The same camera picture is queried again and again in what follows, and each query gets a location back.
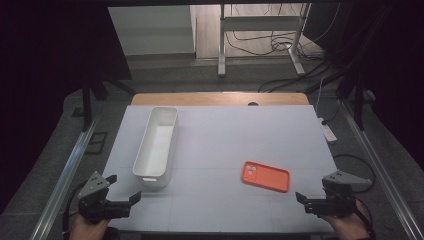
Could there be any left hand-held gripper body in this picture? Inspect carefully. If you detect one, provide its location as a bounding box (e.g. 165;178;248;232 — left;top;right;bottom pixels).
78;171;133;225

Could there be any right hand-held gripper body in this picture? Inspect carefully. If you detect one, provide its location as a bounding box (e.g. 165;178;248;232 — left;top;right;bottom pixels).
304;169;373;218

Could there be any orange phone case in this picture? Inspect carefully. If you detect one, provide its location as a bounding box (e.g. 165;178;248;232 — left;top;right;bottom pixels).
241;161;290;193

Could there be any person's right hand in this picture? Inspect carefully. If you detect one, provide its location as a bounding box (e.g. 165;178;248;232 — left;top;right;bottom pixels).
321;204;370;240

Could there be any person's left hand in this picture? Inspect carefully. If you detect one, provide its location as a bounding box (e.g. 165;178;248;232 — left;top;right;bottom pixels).
69;213;110;240

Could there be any white plastic storage box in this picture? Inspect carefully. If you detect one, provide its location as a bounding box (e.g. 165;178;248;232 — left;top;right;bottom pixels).
132;106;179;193

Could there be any white power strip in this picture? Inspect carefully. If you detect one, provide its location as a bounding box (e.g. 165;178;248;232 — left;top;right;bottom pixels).
318;117;338;144

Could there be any black metal stand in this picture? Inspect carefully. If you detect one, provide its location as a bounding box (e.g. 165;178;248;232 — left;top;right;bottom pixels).
80;74;136;132
335;74;368;131

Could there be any white table mat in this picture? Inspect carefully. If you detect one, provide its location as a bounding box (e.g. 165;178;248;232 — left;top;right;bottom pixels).
101;104;338;233

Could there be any wooden table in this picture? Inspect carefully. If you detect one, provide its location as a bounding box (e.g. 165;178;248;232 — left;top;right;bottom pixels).
130;92;311;107

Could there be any dark curtain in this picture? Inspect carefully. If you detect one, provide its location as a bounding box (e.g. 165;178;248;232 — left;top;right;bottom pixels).
303;0;424;171
0;0;133;214

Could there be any white cabinet panel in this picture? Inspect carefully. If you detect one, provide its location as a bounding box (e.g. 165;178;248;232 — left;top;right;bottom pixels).
107;4;198;57

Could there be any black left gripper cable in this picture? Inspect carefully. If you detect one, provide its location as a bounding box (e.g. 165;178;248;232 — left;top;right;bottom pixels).
62;181;88;240

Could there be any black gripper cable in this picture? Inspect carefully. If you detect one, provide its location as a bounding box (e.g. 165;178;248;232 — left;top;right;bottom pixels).
354;198;377;240
62;181;88;240

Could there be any aluminium rail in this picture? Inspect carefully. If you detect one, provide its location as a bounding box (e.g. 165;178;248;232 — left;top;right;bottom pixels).
339;99;424;240
30;114;102;240

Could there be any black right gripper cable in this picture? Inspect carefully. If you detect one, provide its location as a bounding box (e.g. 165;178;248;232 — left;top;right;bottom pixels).
354;198;377;240

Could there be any black looped floor cable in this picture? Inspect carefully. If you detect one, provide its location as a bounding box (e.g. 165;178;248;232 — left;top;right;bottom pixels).
332;153;377;194

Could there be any tangle of black floor cables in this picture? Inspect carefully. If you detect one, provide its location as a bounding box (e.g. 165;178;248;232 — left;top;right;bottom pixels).
224;3;338;94

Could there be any white metal desk frame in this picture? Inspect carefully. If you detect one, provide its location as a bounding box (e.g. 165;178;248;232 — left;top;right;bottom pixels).
217;3;312;78

